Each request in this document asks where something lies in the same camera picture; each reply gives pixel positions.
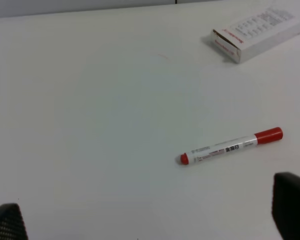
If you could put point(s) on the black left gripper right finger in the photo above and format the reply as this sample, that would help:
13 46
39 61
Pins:
286 205

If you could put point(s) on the red white marker pen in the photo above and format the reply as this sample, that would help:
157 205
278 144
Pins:
208 153

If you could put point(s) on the white cardboard box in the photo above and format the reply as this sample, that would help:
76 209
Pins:
247 38

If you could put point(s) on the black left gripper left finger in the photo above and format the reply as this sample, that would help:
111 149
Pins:
12 226

